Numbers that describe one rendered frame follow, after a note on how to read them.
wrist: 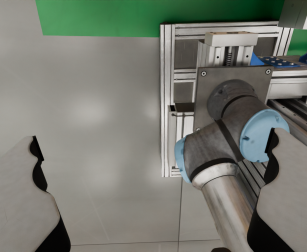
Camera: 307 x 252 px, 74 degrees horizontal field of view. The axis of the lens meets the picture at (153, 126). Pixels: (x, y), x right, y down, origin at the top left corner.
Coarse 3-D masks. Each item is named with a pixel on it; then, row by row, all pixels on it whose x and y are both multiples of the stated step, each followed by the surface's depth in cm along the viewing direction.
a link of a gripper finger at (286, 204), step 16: (272, 128) 11; (272, 144) 10; (288, 144) 9; (272, 160) 9; (288, 160) 8; (304, 160) 8; (272, 176) 9; (288, 176) 8; (304, 176) 8; (272, 192) 7; (288, 192) 7; (304, 192) 7; (256, 208) 6; (272, 208) 6; (288, 208) 6; (304, 208) 6; (256, 224) 6; (272, 224) 6; (288, 224) 6; (304, 224) 6; (256, 240) 6; (272, 240) 6; (288, 240) 5; (304, 240) 5
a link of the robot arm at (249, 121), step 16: (224, 112) 54; (240, 112) 48; (256, 112) 45; (272, 112) 44; (224, 128) 47; (240, 128) 45; (256, 128) 42; (288, 128) 44; (240, 144) 45; (256, 144) 44; (240, 160) 49; (256, 160) 46
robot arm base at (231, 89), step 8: (232, 80) 60; (240, 80) 60; (216, 88) 61; (224, 88) 59; (232, 88) 57; (240, 88) 56; (248, 88) 57; (216, 96) 59; (224, 96) 58; (232, 96) 55; (240, 96) 53; (256, 96) 58; (208, 104) 62; (216, 104) 59; (224, 104) 56; (208, 112) 64; (216, 112) 59
